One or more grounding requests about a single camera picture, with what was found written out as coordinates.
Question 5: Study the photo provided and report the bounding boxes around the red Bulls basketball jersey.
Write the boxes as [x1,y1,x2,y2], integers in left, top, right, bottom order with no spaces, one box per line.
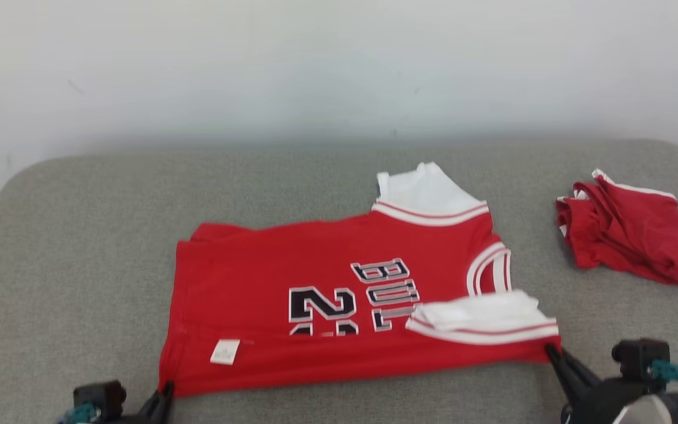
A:
[158,162,562,398]

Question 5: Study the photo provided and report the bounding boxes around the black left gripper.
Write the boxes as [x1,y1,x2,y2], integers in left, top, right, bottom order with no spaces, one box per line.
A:
[95,382,175,424]

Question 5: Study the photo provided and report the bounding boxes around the red shorts with white stripe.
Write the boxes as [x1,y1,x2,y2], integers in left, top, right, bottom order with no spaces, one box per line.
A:
[556,169,678,289]

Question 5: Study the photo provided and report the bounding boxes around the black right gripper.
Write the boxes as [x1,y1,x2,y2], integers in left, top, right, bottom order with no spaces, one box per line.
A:
[545,344,672,424]

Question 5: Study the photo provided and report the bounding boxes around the teal camera cable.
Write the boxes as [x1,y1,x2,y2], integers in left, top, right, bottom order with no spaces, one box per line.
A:
[650,360,678,387]
[56,402,90,424]

